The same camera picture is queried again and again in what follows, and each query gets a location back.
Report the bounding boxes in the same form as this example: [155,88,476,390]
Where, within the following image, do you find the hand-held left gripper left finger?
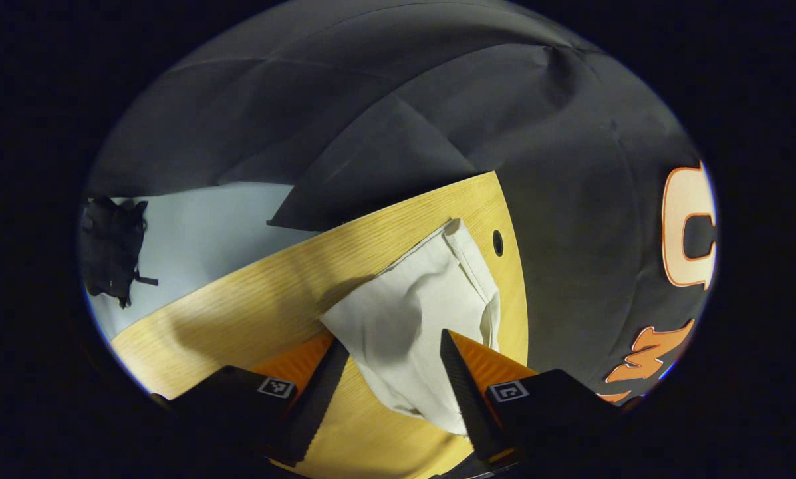
[148,331,350,468]

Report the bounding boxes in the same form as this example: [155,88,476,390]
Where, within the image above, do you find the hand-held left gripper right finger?
[440,328,621,466]

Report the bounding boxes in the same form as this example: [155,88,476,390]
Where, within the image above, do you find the white jeans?
[319,218,503,436]

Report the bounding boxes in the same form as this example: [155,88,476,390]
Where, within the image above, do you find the black backpack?
[78,195,160,310]

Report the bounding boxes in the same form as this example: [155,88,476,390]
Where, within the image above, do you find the black backdrop cloth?
[85,0,718,406]

